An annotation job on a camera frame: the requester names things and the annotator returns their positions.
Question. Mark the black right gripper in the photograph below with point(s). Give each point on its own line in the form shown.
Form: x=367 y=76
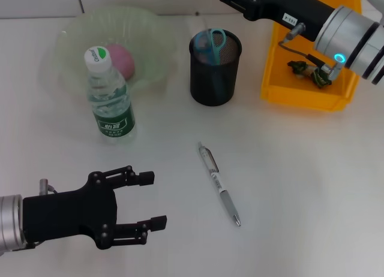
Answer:
x=276 y=4

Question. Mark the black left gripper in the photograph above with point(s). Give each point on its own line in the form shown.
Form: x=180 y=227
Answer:
x=69 y=214

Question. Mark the blue scissors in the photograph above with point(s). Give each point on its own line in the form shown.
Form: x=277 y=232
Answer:
x=216 y=49

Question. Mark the green label water bottle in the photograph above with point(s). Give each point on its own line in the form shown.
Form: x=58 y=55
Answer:
x=114 y=124

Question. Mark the green plastic wrapper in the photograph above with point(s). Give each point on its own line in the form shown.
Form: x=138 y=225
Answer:
x=318 y=77

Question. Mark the pink toy peach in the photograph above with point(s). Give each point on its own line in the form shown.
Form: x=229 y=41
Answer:
x=123 y=61

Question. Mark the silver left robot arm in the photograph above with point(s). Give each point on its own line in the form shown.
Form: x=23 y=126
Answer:
x=10 y=223

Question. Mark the white grey click pen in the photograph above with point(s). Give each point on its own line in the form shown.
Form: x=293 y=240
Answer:
x=214 y=175

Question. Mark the black mesh pen holder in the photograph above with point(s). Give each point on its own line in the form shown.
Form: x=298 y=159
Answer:
x=213 y=85

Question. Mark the translucent green fruit plate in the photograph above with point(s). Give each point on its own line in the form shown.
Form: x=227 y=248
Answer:
x=135 y=28

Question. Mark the yellow plastic bin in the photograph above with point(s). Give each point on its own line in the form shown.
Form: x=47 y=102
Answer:
x=300 y=97

